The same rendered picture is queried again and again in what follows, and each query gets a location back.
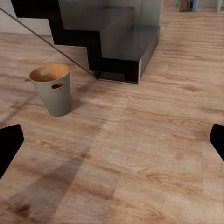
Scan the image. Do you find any trash can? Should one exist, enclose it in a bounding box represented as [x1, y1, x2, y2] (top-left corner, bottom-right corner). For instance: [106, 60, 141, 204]
[29, 64, 72, 117]

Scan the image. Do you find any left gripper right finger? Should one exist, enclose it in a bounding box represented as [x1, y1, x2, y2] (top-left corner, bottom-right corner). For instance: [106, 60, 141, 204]
[210, 124, 224, 161]

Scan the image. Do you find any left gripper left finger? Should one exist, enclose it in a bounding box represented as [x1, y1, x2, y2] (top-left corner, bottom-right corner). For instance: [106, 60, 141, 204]
[0, 124, 24, 179]

